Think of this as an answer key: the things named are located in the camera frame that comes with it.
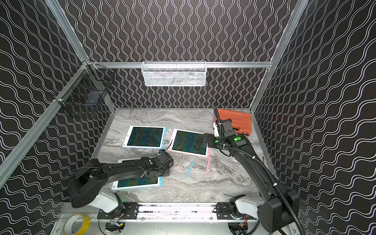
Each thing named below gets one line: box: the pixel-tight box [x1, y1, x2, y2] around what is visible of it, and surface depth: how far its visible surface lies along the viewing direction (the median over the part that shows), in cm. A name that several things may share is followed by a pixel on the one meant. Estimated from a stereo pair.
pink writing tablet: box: [167, 128, 212, 159], surface depth 102 cm
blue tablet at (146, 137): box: [122, 125, 168, 150], surface depth 105 cm
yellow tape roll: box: [63, 213, 91, 235], surface depth 71 cm
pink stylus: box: [206, 156, 212, 174], surface depth 92 cm
